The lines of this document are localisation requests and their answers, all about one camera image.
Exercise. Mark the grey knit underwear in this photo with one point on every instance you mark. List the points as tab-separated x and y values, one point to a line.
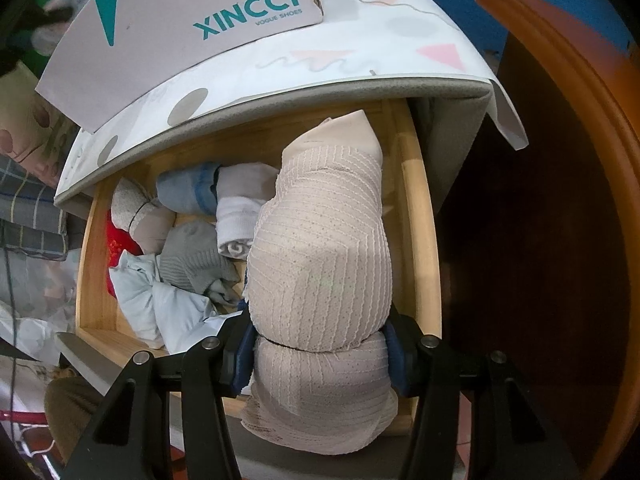
192	255

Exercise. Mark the red underwear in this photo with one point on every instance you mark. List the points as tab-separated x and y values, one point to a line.
117	245

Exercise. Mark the pale blue crumpled underwear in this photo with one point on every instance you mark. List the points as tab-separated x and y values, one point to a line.
150	300

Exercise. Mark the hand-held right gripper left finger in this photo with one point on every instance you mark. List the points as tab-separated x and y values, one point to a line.
242	365

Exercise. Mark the brown wooden furniture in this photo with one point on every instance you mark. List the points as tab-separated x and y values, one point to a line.
575	110

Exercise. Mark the white plastic bag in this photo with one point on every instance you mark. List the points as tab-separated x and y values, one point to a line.
40	305

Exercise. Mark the beige ribbed underwear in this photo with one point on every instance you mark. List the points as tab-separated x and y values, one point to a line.
320	240

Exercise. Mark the floral cloth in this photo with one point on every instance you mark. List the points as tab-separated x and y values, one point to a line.
25	130

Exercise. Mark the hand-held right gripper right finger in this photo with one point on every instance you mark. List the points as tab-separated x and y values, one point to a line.
396	360

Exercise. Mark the wooden drawer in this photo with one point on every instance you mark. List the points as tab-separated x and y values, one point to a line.
420	220

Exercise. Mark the beige and white rolled underwear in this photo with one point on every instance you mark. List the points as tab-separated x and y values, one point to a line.
145	225

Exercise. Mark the brown knit cloth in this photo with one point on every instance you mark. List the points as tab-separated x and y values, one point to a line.
70	410

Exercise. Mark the grey cardboard shoe box lid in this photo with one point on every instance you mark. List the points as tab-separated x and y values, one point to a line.
175	25

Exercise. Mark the plaid cloth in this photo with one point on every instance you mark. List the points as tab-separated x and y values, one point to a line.
30	220

